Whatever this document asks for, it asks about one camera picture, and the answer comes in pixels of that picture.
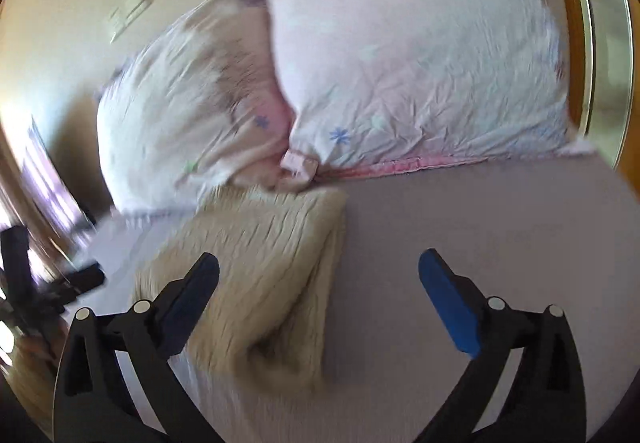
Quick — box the beige cable knit sweater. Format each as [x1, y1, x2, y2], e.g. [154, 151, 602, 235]
[132, 186, 346, 394]

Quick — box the white floral left pillow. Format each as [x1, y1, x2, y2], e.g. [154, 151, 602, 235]
[96, 0, 291, 211]

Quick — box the pink floral right pillow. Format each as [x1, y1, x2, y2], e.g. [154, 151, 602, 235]
[266, 0, 589, 183]

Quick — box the white wall switch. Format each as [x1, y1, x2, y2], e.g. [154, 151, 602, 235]
[106, 0, 153, 44]

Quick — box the dark framed mirror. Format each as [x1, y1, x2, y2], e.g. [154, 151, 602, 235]
[22, 122, 96, 248]

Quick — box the wooden frosted glass door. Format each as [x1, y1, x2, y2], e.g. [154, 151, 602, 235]
[564, 0, 637, 168]

